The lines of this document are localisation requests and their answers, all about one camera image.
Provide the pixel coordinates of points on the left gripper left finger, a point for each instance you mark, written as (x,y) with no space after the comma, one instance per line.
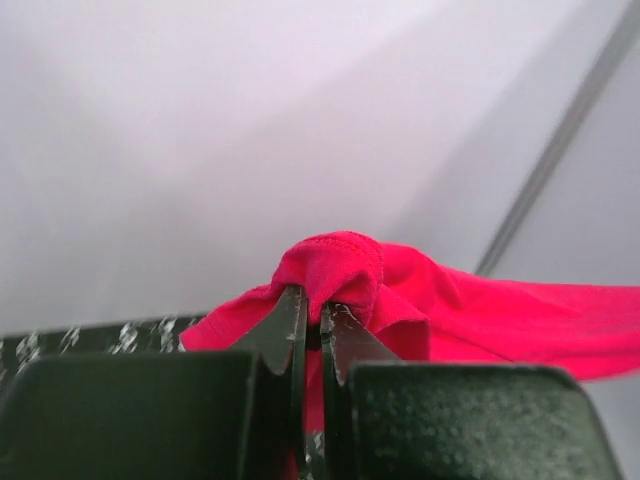
(236,413)

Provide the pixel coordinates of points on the magenta t shirt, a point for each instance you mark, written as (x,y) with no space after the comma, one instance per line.
(424,312)

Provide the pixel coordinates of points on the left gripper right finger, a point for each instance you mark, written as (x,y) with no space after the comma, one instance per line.
(386,418)

